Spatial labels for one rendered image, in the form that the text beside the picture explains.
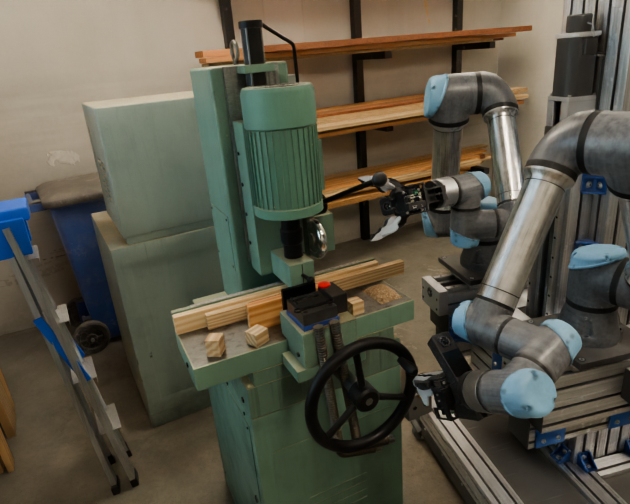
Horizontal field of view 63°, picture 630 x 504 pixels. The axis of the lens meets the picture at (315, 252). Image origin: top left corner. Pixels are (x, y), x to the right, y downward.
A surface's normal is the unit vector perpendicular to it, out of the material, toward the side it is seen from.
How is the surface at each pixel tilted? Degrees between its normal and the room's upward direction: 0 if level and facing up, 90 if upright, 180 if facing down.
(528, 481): 0
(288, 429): 90
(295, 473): 90
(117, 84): 90
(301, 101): 90
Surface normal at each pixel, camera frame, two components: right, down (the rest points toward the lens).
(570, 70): -0.52, 0.35
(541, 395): 0.33, -0.21
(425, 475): -0.07, -0.93
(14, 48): 0.48, 0.29
